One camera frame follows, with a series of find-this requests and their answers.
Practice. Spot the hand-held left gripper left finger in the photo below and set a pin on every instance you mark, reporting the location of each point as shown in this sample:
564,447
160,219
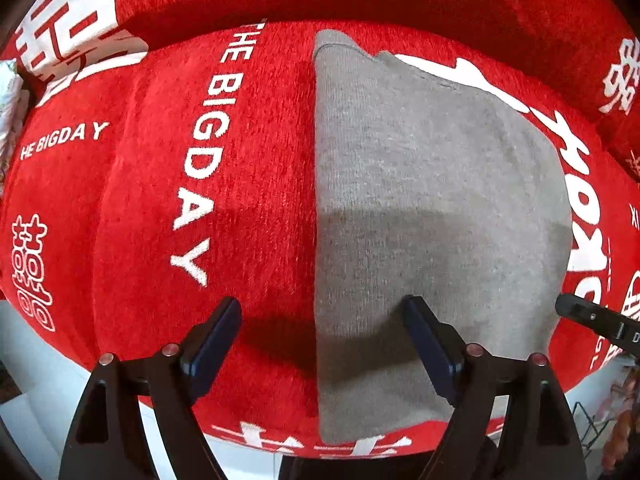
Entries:
215,345

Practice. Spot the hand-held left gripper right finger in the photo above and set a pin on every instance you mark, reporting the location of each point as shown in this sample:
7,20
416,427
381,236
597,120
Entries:
430,340

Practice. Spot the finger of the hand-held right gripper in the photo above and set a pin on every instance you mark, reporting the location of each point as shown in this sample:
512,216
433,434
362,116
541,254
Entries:
595,317

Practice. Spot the grey knitted sweater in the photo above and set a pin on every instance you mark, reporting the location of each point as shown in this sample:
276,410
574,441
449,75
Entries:
410,185

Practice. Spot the orange object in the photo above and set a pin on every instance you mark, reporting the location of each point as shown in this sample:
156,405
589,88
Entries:
622,410

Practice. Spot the red printed sofa cover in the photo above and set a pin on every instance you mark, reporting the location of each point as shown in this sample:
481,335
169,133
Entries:
150,185

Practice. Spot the white patterned cloth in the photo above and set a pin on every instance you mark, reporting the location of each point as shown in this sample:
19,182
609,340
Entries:
9,110

